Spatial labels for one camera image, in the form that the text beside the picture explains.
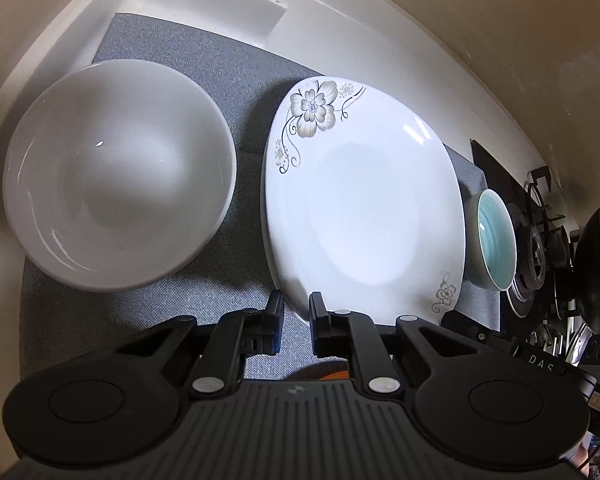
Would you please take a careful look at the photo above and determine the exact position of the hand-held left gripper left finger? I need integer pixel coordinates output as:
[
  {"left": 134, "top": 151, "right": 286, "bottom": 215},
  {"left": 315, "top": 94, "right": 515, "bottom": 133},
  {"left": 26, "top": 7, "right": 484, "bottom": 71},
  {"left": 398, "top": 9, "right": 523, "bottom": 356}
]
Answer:
[{"left": 87, "top": 291, "right": 285, "bottom": 401}]

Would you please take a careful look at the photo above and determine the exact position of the grey mat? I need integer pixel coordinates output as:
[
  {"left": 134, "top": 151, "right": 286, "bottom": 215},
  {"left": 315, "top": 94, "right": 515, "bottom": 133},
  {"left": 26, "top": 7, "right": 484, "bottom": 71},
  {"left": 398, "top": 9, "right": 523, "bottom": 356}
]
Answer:
[{"left": 20, "top": 12, "right": 503, "bottom": 381}]

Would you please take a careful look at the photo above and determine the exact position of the small teal bowl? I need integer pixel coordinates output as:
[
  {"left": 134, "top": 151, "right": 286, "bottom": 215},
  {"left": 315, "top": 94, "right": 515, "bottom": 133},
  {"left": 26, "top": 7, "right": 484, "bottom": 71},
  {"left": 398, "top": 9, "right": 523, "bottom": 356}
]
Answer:
[{"left": 462, "top": 188, "right": 519, "bottom": 292}]

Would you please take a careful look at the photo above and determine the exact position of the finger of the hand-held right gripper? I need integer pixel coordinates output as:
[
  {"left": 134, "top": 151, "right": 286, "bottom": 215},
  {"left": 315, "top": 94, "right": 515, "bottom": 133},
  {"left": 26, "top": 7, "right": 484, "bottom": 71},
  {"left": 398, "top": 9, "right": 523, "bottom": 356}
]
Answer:
[{"left": 440, "top": 310, "right": 518, "bottom": 350}]

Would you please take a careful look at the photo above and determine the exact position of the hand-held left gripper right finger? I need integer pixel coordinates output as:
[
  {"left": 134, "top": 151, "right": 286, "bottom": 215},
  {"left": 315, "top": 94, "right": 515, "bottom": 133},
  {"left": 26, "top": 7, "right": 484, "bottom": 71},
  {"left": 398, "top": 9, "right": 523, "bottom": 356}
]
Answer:
[{"left": 308, "top": 291, "right": 486, "bottom": 397}]

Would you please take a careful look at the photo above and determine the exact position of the black pan support grate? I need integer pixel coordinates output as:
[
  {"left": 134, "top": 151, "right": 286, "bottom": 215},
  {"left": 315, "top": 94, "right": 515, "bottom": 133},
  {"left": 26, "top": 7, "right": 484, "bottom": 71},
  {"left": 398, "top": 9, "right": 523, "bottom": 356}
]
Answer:
[{"left": 522, "top": 166, "right": 583, "bottom": 321}]

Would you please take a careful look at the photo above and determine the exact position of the white floral square plate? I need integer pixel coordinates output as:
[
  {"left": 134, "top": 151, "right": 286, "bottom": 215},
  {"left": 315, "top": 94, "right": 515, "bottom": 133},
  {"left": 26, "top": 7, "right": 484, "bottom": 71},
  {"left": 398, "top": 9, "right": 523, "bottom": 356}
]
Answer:
[{"left": 260, "top": 76, "right": 467, "bottom": 326}]

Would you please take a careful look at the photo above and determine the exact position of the round gas burner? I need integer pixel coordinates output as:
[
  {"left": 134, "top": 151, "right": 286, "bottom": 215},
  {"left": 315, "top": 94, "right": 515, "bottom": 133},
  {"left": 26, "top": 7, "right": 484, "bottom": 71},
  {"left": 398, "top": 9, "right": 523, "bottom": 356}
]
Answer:
[{"left": 509, "top": 222, "right": 551, "bottom": 318}]

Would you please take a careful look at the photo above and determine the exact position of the large white bowl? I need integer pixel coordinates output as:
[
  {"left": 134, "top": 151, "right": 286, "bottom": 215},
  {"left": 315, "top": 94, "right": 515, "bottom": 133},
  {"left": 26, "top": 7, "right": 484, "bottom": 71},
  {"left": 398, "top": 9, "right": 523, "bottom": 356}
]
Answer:
[{"left": 2, "top": 58, "right": 239, "bottom": 292}]

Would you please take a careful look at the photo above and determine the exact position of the black gas stove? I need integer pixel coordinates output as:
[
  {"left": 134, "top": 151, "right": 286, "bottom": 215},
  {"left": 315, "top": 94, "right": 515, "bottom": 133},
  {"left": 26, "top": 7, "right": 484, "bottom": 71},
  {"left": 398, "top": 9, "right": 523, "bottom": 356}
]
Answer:
[{"left": 470, "top": 139, "right": 600, "bottom": 361}]

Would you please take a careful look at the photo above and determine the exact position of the black wok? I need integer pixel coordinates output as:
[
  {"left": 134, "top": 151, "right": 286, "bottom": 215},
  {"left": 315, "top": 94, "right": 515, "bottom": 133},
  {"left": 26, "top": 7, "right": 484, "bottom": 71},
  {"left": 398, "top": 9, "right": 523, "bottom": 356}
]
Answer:
[{"left": 571, "top": 207, "right": 600, "bottom": 335}]

